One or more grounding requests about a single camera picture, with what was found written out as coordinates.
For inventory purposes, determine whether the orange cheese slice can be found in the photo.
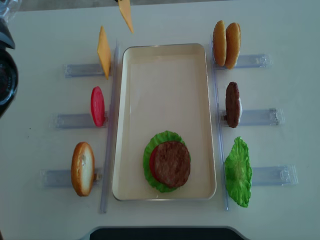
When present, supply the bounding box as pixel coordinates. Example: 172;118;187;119
117;0;134;34
97;26;111;80

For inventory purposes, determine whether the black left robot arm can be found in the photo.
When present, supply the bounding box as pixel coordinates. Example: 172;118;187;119
0;0;21;116

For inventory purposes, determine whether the green lettuce leaf on burger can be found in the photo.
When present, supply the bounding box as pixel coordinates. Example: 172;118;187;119
142;130;186;193

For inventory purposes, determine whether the red tomato slice on burger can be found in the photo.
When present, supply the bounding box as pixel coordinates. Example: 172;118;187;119
149;146;160;182

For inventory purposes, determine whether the brown meat patty on burger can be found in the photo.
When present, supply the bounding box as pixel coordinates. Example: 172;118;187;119
154;141;191;189

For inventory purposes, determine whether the standing red tomato slice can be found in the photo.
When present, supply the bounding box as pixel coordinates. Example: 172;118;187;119
90;86;105;127

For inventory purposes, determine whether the standing brown meat patty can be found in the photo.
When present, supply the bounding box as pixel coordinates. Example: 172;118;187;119
225;82;241;128

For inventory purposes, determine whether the standing white bread slice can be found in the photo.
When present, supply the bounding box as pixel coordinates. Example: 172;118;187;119
70;141;95;197

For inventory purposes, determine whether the standing orange cheese slice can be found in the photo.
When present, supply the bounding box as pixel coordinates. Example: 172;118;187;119
97;26;111;80

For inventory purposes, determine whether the clear tomato holder track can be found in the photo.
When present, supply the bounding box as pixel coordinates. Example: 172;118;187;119
49;113;97;129

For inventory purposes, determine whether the standing green lettuce leaf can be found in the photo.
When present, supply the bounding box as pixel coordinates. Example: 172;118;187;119
224;136;253;208

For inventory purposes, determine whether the clear cheese holder track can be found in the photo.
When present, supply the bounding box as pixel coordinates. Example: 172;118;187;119
63;63;105;78

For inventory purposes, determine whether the clear bread holder track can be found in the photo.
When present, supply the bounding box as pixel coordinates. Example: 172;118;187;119
39;168;103;188

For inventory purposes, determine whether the clear lettuce holder track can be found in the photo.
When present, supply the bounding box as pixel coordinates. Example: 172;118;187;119
251;164;299;186

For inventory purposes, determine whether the cream rectangular tray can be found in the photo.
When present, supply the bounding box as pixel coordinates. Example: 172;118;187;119
111;43;217;201

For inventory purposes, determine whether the standing bun slice far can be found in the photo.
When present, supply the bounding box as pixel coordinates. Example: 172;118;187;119
212;20;227;67

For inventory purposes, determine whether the standing bun slice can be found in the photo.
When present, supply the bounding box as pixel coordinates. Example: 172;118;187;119
212;20;227;67
225;22;241;69

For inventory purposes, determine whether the standing bun slice near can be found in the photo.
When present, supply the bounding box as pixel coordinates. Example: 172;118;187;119
225;22;241;69

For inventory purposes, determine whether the clear patty holder track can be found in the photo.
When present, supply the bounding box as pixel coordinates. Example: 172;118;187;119
237;102;285;127

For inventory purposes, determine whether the clear bun holder track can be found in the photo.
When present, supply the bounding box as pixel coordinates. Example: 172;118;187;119
213;53;273;70

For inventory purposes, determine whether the black monitor edge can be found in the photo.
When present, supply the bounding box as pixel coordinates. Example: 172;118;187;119
89;227;245;240

